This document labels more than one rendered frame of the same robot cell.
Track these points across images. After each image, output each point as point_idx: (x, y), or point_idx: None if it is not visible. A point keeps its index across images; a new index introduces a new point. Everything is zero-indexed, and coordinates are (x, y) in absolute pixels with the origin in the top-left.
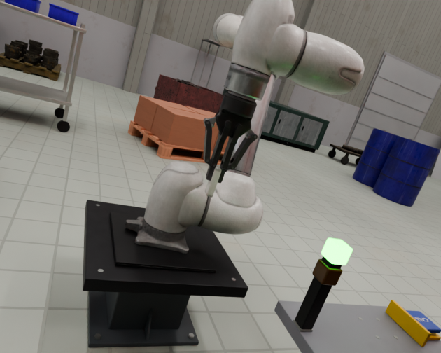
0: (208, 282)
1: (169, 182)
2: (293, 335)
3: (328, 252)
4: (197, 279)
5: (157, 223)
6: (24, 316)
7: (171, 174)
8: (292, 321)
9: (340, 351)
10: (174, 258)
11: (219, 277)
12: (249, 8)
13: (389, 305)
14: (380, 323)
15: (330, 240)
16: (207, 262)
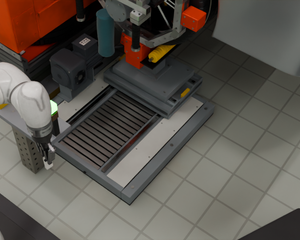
0: (15, 209)
1: None
2: (59, 137)
3: (54, 109)
4: (19, 215)
5: None
6: None
7: None
8: (56, 137)
9: (58, 119)
10: (13, 235)
11: (2, 208)
12: (45, 103)
13: (0, 105)
14: (15, 110)
15: (52, 107)
16: None
